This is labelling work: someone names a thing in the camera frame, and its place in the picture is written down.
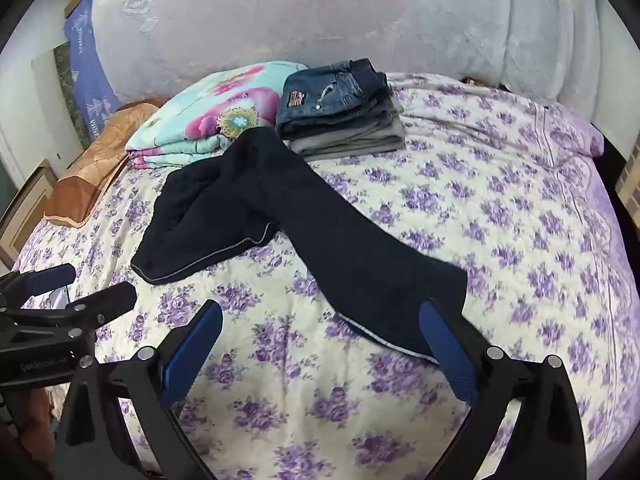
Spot wooden picture frame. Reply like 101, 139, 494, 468
0, 159, 57, 267

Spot green patterned board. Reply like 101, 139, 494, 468
51, 42, 88, 143

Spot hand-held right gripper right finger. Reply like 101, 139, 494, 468
417, 299, 588, 480

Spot purple floral bedspread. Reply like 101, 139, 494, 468
12, 72, 640, 480

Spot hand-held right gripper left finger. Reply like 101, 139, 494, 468
52, 300, 224, 480

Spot folded dark grey jeans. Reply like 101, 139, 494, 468
280, 95, 398, 141

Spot grey plush headboard cover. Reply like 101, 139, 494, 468
91, 0, 613, 106

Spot dark navy pants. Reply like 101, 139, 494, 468
131, 127, 468, 361

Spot folded grey pants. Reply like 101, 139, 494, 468
287, 115, 407, 162

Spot folded teal pink floral blanket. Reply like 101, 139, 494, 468
125, 61, 308, 170

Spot folded blue jeans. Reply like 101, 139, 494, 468
276, 58, 388, 128

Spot orange brown pillow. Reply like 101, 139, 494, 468
44, 96, 171, 228

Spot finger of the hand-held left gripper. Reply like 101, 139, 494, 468
21, 263, 77, 297
60, 281, 139, 329

